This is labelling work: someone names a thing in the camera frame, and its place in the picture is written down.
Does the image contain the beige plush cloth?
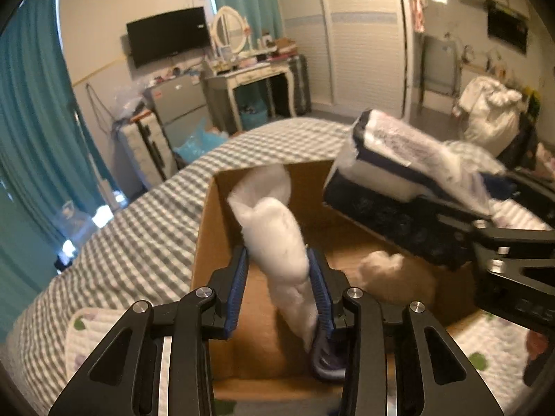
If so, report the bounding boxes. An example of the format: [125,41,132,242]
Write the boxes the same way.
[349,250,438,309]

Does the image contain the blue plastic bag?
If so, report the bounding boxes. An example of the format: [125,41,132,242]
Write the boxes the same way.
[173,117,230,168]

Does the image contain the clear plastic bag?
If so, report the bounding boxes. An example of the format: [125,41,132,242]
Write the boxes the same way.
[110,84,151,123]

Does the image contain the plastic-wrapped navy white cloth pack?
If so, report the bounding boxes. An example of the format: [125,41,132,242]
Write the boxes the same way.
[323,108,509,269]

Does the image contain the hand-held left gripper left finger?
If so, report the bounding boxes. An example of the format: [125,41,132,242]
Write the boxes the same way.
[48,246,250,416]

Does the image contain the cardboard box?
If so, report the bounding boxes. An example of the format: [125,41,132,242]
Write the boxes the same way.
[191,159,483,401]

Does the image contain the floral quilted mat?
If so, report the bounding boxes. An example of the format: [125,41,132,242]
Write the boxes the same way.
[65,307,536,416]

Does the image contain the black flat television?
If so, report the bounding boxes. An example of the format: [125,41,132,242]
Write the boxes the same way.
[127,7,212,69]

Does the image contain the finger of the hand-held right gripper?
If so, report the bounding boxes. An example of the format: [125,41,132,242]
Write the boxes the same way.
[414,196,555,289]
[486,170,555,209]

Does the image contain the white ribbed suitcase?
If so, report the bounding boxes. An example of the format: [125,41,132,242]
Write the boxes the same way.
[119,118,175,183]

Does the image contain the dark striped suitcase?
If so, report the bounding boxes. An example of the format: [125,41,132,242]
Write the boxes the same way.
[287,54,312,116]

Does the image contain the hanging pink white garment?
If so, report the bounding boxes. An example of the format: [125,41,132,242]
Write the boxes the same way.
[409,0,428,34]

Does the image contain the white striped cloth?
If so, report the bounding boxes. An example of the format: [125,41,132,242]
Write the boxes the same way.
[493,199,552,231]

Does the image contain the grey checkered bed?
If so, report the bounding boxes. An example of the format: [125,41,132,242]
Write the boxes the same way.
[9,117,362,416]

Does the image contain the grey mini fridge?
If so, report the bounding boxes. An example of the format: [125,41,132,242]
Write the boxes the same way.
[149,73,210,170]

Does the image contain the oval white vanity mirror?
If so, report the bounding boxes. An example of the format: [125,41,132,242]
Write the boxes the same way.
[211,6,253,60]

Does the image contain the white fluffy sock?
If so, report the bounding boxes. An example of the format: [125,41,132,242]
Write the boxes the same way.
[228,165,348,382]

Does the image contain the white clothes bundle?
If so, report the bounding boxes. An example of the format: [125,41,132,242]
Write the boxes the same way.
[454,75,524,157]

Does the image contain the dark cloth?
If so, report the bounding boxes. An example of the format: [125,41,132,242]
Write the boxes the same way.
[496,95,544,171]

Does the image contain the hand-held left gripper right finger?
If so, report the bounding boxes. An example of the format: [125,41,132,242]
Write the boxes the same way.
[306,248,506,416]

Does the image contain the white dressing table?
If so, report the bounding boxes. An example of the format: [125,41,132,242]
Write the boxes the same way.
[203,57,301,134]

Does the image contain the black wall cabinet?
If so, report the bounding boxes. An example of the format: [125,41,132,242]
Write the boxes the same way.
[486,0,531,55]

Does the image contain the blue storage basket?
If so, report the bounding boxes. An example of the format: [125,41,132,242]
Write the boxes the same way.
[240,101,269,131]

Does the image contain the white sliding wardrobe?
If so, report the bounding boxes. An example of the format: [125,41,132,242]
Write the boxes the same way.
[273,0,412,119]

